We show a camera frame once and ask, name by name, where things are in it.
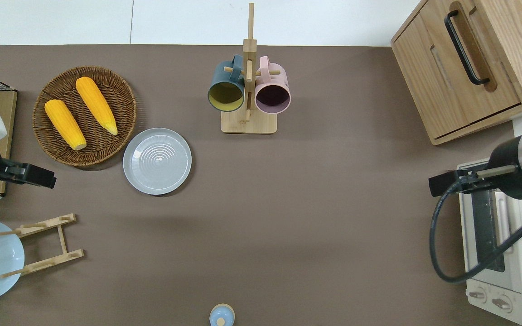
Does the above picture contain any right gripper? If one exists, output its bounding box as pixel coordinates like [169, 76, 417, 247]
[429, 135, 522, 201]

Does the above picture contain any gray round plate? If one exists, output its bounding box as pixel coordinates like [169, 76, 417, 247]
[123, 128, 193, 196]

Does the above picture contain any wooden plate rack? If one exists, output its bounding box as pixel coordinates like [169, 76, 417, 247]
[0, 213, 85, 278]

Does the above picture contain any yellow corn cob blunt end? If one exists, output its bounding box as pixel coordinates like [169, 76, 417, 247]
[44, 99, 87, 151]

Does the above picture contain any yellow corn cob pointed tip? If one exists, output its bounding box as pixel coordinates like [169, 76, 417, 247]
[75, 77, 119, 136]

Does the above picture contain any brown wicker basket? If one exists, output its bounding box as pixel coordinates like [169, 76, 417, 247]
[32, 66, 137, 167]

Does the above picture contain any wooden cabinet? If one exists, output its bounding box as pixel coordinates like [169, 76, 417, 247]
[391, 0, 522, 146]

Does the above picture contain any cream toaster oven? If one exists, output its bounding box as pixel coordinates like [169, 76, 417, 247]
[457, 159, 522, 326]

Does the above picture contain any pink mug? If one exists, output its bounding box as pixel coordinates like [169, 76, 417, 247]
[254, 56, 291, 115]

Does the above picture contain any wooden mug tree stand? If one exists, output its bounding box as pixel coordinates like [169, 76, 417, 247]
[220, 3, 282, 134]

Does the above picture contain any dark teal mug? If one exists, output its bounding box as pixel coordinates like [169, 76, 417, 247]
[207, 55, 246, 112]

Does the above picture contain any small blue dome bell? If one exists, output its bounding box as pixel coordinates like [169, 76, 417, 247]
[209, 304, 235, 326]

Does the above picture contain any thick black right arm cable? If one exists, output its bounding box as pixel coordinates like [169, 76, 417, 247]
[430, 181, 522, 284]

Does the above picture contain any black cabinet handle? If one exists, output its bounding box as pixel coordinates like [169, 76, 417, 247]
[444, 10, 491, 86]

